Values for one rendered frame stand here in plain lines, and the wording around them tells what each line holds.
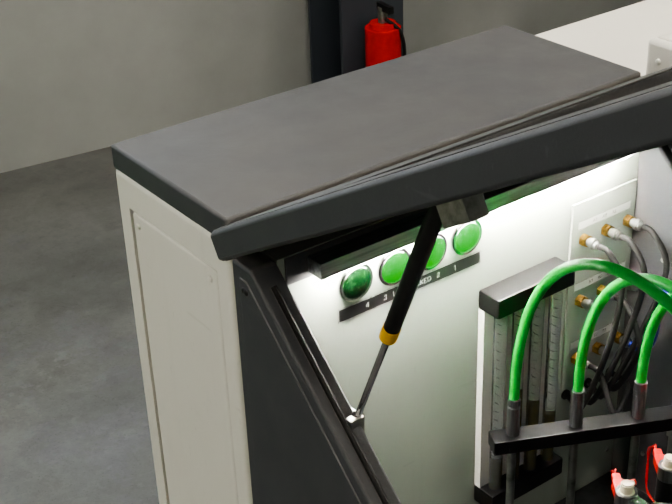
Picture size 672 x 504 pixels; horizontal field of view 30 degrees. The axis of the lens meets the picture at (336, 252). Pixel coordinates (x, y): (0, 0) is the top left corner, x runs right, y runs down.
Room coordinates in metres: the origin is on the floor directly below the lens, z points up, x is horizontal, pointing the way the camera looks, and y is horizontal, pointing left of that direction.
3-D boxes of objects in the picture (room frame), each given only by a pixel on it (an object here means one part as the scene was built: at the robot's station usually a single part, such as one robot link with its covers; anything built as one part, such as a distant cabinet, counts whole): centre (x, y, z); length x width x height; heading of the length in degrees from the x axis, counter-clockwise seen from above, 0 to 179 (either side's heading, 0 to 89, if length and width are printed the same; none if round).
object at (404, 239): (1.42, -0.19, 1.43); 0.54 x 0.03 x 0.02; 126
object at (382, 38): (4.96, -0.24, 0.29); 0.17 x 0.15 x 0.54; 118
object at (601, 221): (1.56, -0.39, 1.21); 0.13 x 0.03 x 0.31; 126
